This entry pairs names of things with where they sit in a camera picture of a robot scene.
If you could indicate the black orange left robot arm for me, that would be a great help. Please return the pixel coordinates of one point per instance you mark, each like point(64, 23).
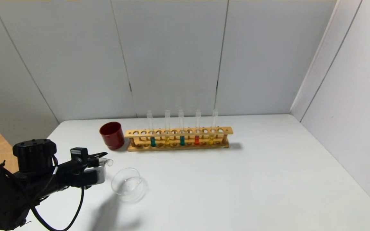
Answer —
point(2, 192)

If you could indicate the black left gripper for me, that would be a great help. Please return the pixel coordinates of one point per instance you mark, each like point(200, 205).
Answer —
point(75, 170)

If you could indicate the red pigment test tube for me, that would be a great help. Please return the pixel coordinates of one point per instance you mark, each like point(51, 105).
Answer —
point(197, 140)
point(107, 162)

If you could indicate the clear glass dish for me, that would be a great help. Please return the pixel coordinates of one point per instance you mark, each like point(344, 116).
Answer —
point(128, 187)

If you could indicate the blue pigment test tube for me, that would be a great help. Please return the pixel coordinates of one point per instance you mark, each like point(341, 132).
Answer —
point(152, 141)
point(182, 140)

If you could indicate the dark red cup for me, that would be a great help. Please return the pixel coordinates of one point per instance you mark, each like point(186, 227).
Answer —
point(111, 136)

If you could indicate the yellow pigment test tube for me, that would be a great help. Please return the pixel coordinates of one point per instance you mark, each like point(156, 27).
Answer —
point(167, 140)
point(211, 139)

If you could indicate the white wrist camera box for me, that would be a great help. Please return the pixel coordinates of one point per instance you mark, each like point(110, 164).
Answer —
point(96, 175)

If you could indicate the wooden test tube rack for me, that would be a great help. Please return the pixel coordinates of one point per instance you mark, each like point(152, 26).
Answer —
point(178, 131)

